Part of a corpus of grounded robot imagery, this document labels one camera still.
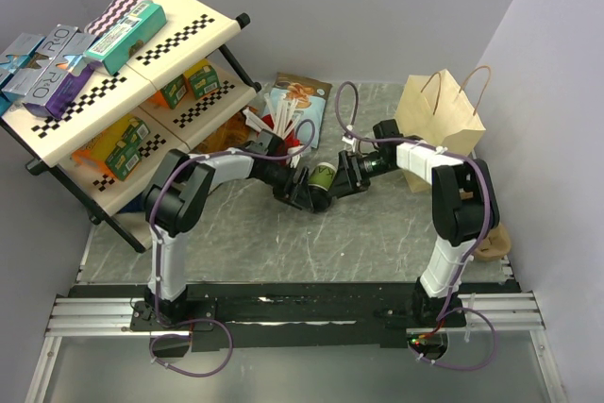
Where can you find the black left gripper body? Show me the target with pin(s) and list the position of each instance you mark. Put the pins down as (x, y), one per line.
(278, 177)

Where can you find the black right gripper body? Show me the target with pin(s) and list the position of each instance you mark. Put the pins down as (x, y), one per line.
(373, 165)

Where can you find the black plastic cup lid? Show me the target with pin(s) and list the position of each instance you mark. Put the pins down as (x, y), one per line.
(320, 198)

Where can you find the green paper coffee cup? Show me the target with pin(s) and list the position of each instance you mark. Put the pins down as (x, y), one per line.
(322, 176)

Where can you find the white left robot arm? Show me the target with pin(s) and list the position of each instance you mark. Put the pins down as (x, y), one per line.
(176, 195)

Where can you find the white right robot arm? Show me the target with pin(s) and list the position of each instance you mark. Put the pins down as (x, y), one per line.
(463, 204)

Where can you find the white wrapped straws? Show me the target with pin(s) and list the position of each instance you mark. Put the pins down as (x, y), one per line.
(281, 113)

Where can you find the orange snack bag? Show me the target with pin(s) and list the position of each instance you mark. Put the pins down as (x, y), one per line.
(233, 132)

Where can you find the brown paper bag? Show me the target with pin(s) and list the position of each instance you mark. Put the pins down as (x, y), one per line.
(437, 109)

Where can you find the brown cardboard cup carrier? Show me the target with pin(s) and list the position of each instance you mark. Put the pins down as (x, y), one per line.
(495, 246)

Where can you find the orange green large box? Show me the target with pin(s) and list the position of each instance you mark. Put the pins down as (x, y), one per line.
(115, 151)

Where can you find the cream two-tier shelf rack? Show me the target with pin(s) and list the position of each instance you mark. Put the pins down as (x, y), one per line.
(193, 31)

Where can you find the teal box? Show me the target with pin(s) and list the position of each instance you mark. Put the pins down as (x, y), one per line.
(110, 52)

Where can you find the silver purple box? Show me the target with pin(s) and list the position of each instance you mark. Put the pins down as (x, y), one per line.
(54, 75)

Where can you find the blue silver box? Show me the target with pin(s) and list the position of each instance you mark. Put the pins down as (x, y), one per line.
(17, 55)

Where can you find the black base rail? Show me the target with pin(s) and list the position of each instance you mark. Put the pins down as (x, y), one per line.
(250, 315)

